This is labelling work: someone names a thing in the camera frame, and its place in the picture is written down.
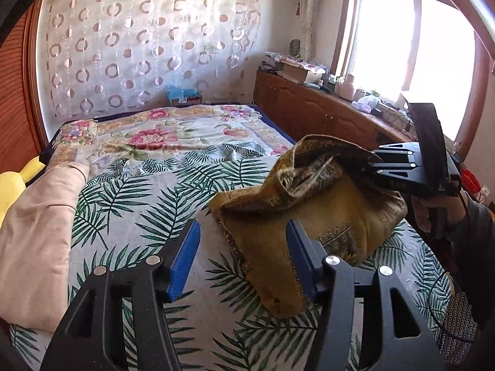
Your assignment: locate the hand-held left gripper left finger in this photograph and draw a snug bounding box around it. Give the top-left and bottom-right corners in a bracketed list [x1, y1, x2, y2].
[40, 218, 202, 371]

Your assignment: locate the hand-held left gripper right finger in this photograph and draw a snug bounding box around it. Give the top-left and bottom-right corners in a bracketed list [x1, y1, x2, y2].
[285, 218, 443, 371]

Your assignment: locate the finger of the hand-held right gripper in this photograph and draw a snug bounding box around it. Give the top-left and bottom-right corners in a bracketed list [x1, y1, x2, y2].
[369, 164, 422, 193]
[373, 142, 422, 165]

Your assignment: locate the golden brown patterned garment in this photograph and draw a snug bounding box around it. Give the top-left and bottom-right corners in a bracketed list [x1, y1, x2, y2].
[209, 134, 408, 319]

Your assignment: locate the person's right forearm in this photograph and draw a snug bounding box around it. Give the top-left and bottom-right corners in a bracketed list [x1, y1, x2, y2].
[441, 195, 495, 343]

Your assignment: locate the person's right hand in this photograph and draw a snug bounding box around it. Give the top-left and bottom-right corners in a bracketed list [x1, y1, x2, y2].
[411, 194, 470, 240]

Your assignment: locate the red mesh object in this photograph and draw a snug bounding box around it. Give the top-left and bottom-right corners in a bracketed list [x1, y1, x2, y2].
[462, 169, 481, 194]

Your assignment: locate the white plastic bag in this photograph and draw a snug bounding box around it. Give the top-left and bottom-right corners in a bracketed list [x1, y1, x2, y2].
[350, 93, 377, 113]

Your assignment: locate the floral leaf print blanket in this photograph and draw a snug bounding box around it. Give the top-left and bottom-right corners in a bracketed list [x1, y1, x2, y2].
[8, 104, 453, 371]

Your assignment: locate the white plastic bottle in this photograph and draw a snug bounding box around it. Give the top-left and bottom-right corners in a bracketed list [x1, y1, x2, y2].
[334, 74, 356, 101]

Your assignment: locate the long wooden cabinet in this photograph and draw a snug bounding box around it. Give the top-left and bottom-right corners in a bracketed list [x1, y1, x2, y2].
[253, 69, 422, 151]

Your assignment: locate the floral quilt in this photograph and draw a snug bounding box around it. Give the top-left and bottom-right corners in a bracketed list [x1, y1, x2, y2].
[39, 102, 298, 163]

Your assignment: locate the open cardboard box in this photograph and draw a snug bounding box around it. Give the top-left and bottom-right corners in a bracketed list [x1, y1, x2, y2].
[282, 62, 327, 83]

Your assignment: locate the pale pink folded cloth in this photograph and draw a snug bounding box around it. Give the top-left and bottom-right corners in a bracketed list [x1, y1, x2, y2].
[0, 161, 90, 333]

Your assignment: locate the blue tissue box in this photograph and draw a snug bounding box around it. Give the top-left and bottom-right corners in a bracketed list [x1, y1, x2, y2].
[166, 85, 202, 106]

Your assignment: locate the beige lace window curtain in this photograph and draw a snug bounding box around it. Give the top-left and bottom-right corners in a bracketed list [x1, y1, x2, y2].
[290, 0, 329, 72]

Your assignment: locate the navy dotted cloth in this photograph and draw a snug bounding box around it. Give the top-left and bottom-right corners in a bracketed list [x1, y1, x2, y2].
[437, 292, 480, 365]

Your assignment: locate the yellow plush toy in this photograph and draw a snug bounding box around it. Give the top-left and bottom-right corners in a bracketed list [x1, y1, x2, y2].
[0, 155, 46, 225]

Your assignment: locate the white circle pattern curtain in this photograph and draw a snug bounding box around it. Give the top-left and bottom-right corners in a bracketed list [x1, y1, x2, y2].
[41, 0, 261, 120]

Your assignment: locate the wooden slatted headboard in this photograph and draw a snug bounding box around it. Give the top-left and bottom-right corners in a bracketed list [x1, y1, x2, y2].
[0, 4, 51, 174]

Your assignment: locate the wooden frame window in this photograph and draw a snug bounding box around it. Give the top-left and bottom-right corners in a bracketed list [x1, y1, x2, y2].
[333, 0, 490, 151]

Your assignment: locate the black cable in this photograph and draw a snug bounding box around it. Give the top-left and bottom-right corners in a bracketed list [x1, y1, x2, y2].
[427, 185, 478, 343]

